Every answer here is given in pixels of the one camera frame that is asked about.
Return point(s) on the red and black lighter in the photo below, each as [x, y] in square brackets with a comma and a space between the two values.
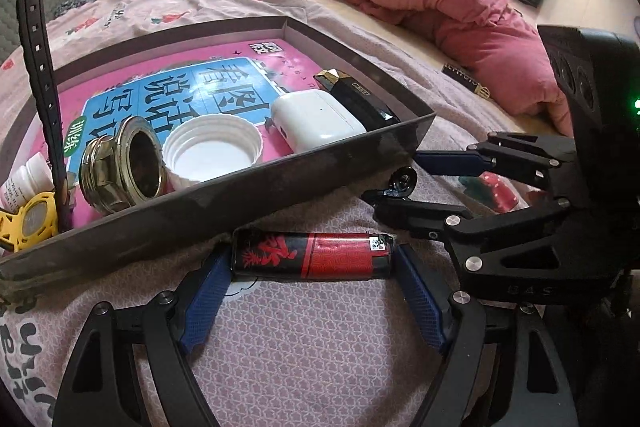
[310, 254]

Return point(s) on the white plastic bottle cap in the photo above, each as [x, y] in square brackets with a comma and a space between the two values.
[210, 157]

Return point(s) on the shallow grey cardboard box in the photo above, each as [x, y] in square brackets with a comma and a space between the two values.
[225, 217]

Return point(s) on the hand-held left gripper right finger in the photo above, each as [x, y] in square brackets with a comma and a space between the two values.
[420, 302]

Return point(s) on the black and gold lighter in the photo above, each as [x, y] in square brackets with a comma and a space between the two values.
[365, 107]

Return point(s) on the black hair clip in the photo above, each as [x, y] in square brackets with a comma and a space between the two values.
[400, 182]

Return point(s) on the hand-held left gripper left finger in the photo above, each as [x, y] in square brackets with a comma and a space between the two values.
[205, 302]

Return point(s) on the dark floral cloth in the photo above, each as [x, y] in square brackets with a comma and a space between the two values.
[77, 4]

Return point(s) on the pink book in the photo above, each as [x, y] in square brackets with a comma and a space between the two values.
[305, 57]

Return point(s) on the small dark gold-trimmed packet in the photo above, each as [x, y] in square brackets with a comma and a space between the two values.
[465, 79]

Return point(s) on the white earbud case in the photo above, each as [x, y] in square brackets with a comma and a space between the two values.
[315, 117]

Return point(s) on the strawberry printed pink bedsheet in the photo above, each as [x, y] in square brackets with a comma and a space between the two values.
[300, 347]

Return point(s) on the white pill bottle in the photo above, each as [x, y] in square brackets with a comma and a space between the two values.
[25, 187]

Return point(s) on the brass threaded fitting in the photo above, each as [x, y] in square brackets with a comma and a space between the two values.
[100, 177]

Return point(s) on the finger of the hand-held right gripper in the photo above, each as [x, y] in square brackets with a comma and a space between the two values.
[455, 163]
[415, 214]

